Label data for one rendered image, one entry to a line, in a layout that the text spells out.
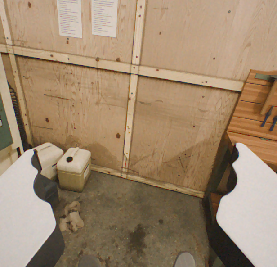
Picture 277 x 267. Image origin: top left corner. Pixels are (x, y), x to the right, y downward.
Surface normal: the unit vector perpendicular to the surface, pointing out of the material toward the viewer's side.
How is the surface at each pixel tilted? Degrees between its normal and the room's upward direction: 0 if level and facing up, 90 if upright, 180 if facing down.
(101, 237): 0
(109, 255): 0
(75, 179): 91
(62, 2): 90
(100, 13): 90
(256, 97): 90
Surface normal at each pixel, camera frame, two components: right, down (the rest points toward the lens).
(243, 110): -0.22, 0.44
